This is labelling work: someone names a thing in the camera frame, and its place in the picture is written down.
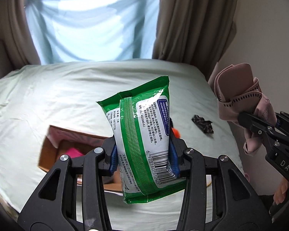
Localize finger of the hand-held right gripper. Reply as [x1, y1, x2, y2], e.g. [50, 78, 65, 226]
[275, 111, 289, 145]
[238, 111, 289, 158]

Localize person's right hand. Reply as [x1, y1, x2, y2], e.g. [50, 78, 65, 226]
[273, 177, 289, 207]

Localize green wet wipes packet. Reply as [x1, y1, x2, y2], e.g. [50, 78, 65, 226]
[96, 75, 185, 204]

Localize pink cloth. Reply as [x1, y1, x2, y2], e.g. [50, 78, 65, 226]
[213, 63, 278, 153]

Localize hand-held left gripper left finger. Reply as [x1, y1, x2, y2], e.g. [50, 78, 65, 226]
[17, 137, 118, 231]

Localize light blue window cloth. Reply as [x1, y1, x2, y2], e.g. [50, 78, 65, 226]
[25, 0, 161, 64]

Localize brown curtain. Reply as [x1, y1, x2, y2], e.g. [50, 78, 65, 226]
[0, 0, 43, 66]
[151, 0, 241, 83]

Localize small dark crumpled wrapper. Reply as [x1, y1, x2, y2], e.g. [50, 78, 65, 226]
[192, 115, 214, 135]

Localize pink item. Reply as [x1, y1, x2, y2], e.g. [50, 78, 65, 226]
[65, 147, 84, 158]

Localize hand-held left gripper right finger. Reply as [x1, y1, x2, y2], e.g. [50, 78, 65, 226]
[169, 138, 273, 231]

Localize cardboard box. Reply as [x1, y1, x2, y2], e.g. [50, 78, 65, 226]
[38, 125, 124, 193]

